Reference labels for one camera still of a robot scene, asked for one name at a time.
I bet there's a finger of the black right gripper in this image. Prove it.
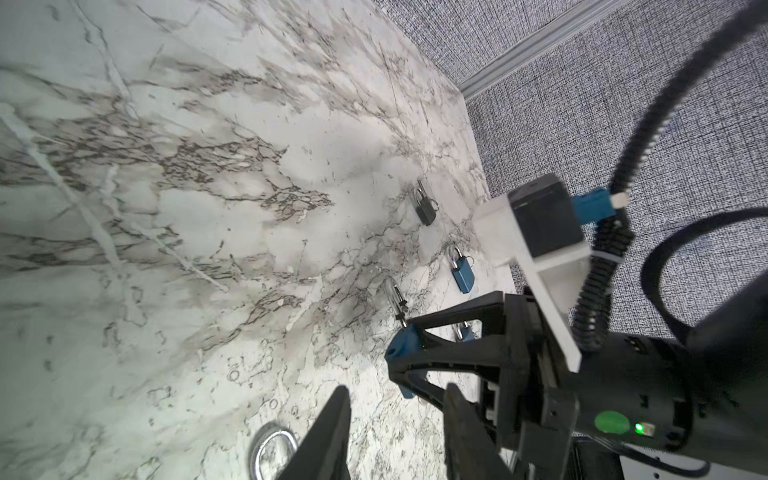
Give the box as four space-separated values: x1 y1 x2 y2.
386 344 510 414
407 291 506 336

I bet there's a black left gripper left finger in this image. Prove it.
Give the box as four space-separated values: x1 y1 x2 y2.
278 386 351 480

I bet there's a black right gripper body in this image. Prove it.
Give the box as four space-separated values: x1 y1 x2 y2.
482 292 578 479

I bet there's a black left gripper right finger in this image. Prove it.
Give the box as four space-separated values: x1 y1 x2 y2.
443 384 513 480

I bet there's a blue padlock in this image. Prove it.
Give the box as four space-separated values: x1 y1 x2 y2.
448 245 475 294
453 321 476 342
384 276 422 364

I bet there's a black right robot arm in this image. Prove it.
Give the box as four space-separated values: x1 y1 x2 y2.
385 208 767 479

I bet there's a black padlock with key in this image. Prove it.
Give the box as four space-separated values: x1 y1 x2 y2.
247 421 298 479

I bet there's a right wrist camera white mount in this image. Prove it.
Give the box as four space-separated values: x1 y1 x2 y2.
472 173 629 373

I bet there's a black corrugated cable right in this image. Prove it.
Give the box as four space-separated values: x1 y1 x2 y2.
569 0 768 354

